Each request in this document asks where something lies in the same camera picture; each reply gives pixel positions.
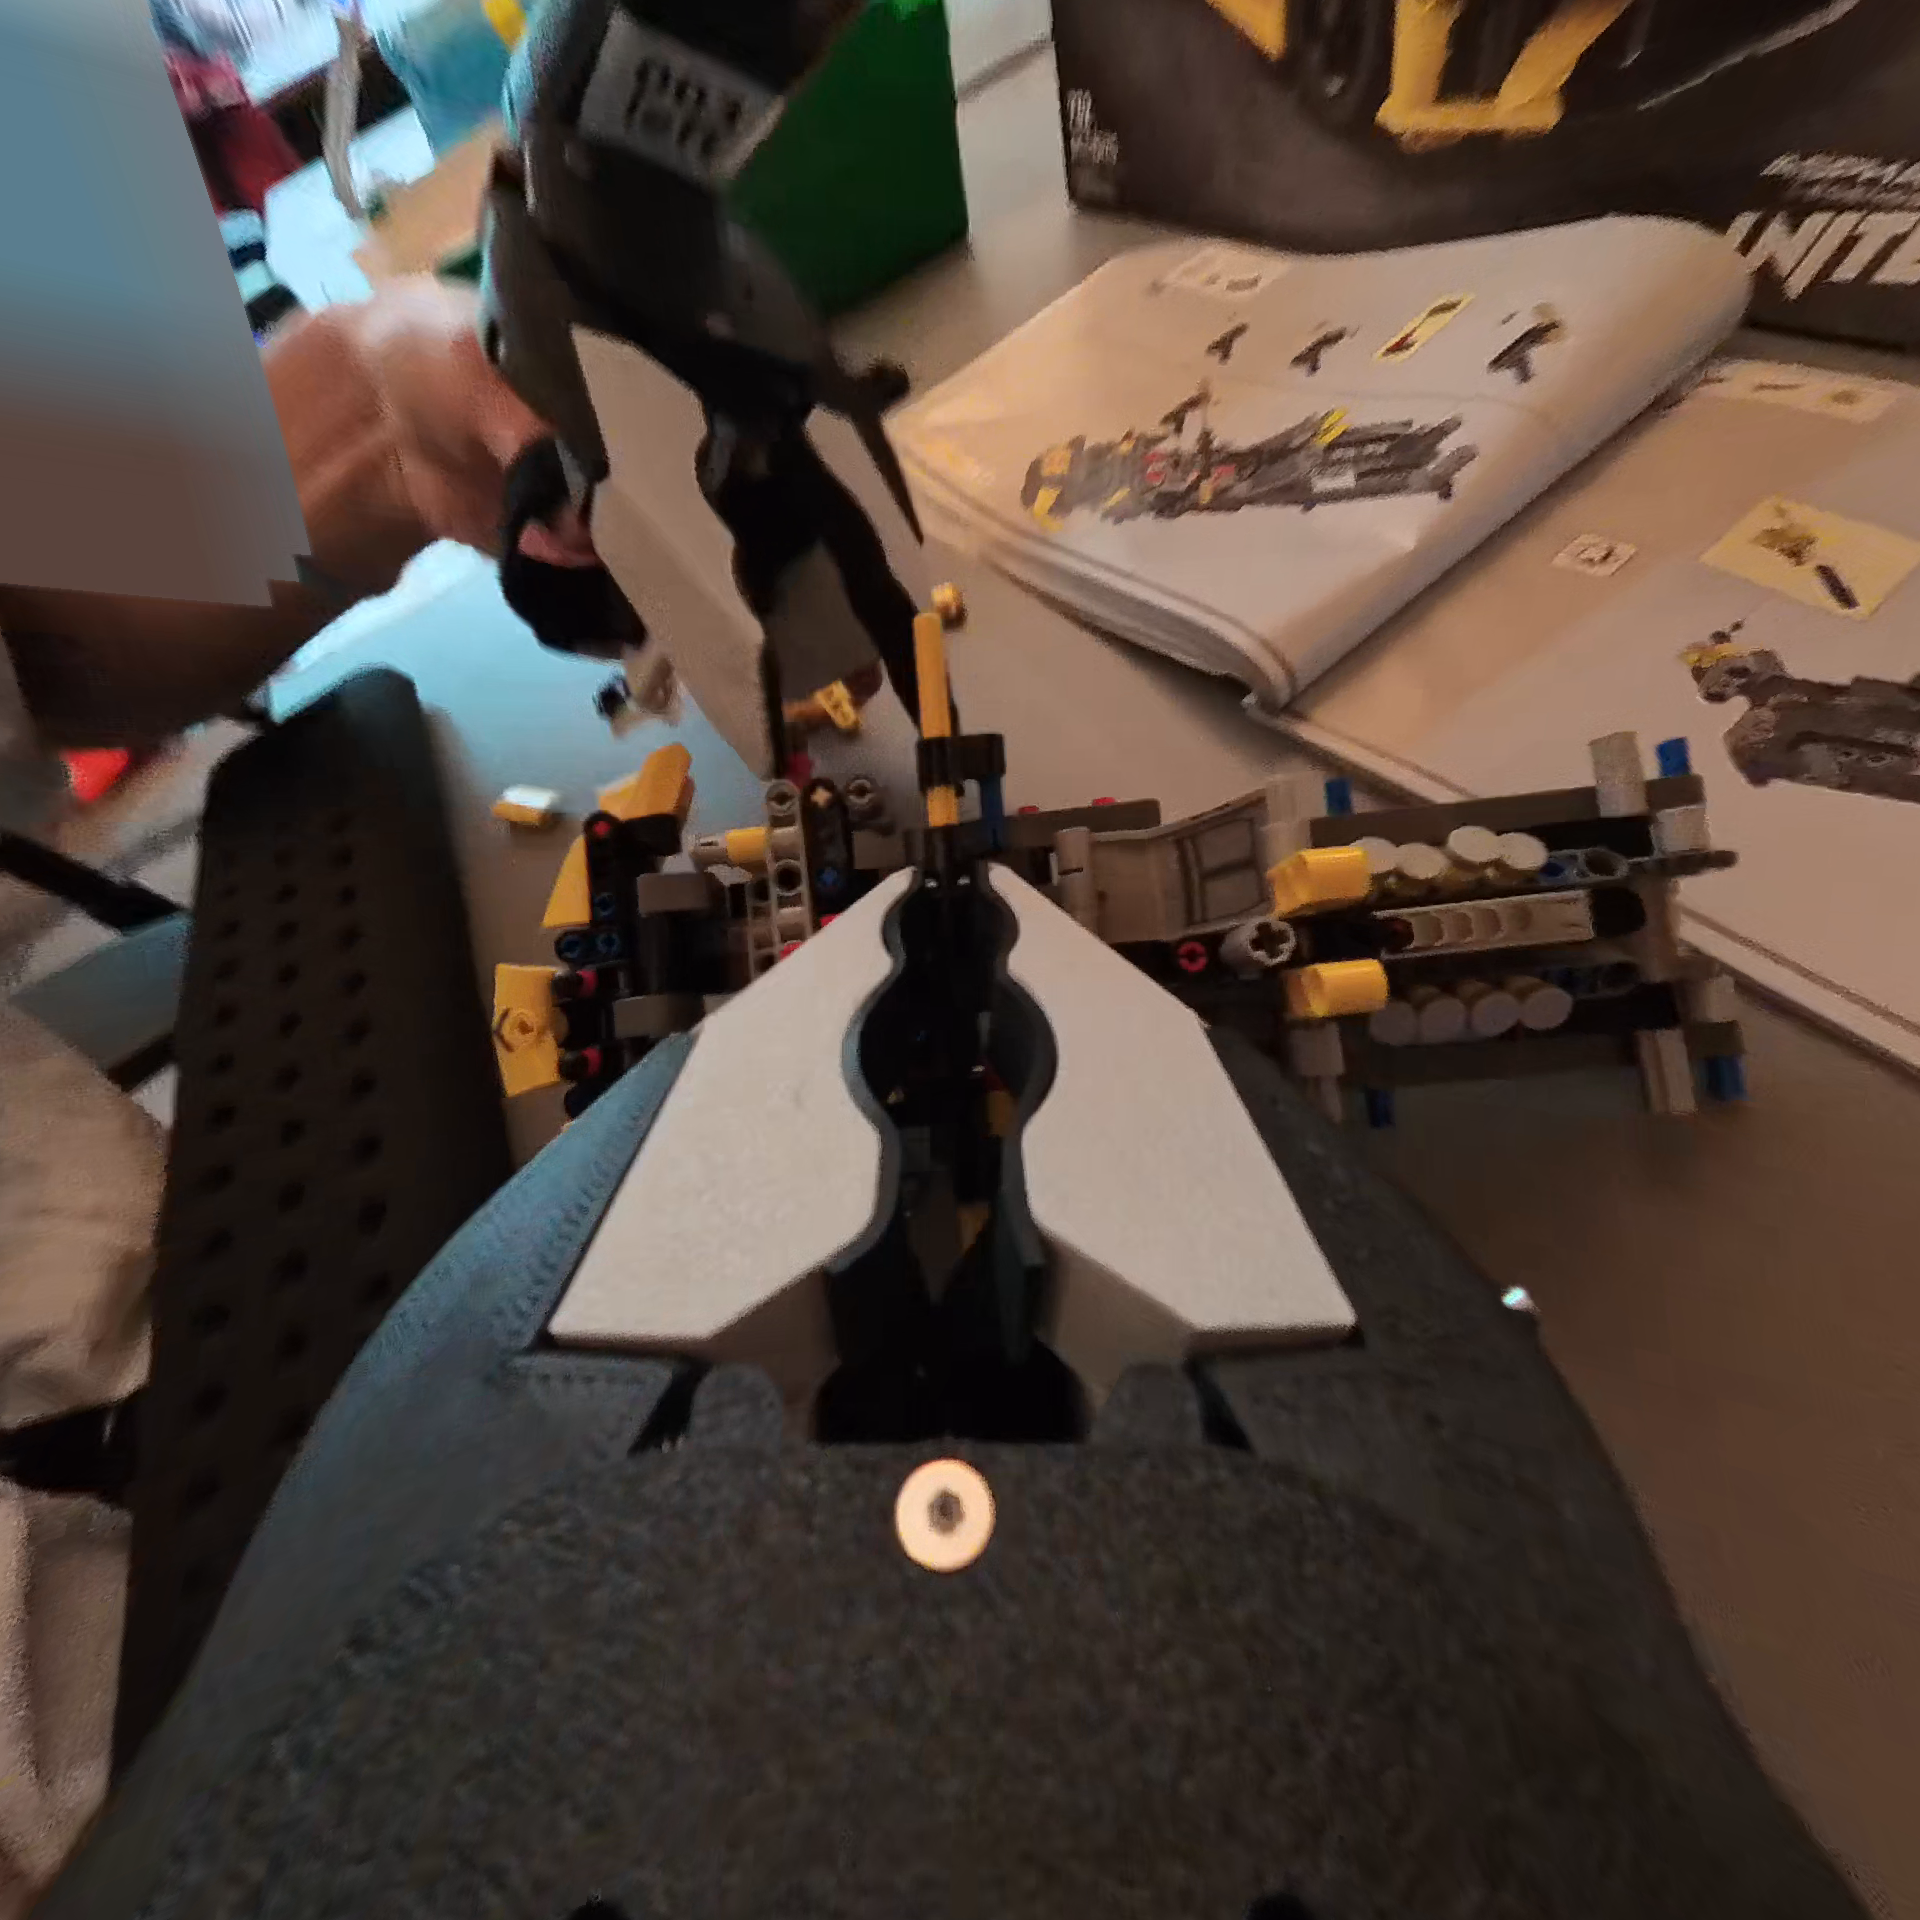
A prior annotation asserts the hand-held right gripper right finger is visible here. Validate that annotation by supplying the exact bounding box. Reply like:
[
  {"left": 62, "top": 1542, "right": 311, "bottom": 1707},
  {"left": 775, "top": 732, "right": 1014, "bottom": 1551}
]
[{"left": 969, "top": 865, "right": 1359, "bottom": 1442}]

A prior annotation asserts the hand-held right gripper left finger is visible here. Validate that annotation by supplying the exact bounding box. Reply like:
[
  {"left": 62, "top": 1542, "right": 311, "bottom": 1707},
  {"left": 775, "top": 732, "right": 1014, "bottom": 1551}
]
[{"left": 548, "top": 865, "right": 945, "bottom": 1442}]

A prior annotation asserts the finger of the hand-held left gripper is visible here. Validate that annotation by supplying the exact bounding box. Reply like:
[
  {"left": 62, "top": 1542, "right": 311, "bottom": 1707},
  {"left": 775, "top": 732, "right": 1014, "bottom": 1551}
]
[
  {"left": 717, "top": 408, "right": 921, "bottom": 751},
  {"left": 576, "top": 332, "right": 788, "bottom": 768}
]

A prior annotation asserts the partly built lego car chassis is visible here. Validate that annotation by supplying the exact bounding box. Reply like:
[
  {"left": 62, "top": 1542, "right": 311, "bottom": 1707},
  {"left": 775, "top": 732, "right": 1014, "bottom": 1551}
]
[{"left": 489, "top": 732, "right": 1748, "bottom": 1127}]

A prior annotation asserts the pile of yellow lego pieces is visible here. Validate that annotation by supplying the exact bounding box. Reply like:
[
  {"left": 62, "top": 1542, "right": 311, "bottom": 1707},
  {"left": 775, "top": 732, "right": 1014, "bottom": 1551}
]
[{"left": 588, "top": 584, "right": 969, "bottom": 740}]

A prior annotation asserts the Lego Technic set box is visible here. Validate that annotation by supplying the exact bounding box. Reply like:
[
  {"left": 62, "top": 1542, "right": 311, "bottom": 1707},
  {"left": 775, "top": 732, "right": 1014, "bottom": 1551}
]
[{"left": 1052, "top": 0, "right": 1920, "bottom": 353}]

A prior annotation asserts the person's left hand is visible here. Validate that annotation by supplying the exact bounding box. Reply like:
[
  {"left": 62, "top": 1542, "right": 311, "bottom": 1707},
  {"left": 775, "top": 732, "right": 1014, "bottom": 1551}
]
[{"left": 304, "top": 280, "right": 566, "bottom": 610}]

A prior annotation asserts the green box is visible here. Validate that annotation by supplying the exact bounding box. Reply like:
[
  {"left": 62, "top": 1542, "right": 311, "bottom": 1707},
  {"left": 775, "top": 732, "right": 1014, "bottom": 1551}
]
[{"left": 730, "top": 0, "right": 969, "bottom": 319}]

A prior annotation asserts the open instruction booklet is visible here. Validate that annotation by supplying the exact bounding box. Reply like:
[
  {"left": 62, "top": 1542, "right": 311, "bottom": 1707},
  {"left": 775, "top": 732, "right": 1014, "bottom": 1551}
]
[{"left": 885, "top": 206, "right": 1920, "bottom": 1076}]

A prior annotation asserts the black strap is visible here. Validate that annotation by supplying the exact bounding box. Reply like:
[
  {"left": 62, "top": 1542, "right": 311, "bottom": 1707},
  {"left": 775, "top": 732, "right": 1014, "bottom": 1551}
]
[{"left": 0, "top": 813, "right": 198, "bottom": 1100}]

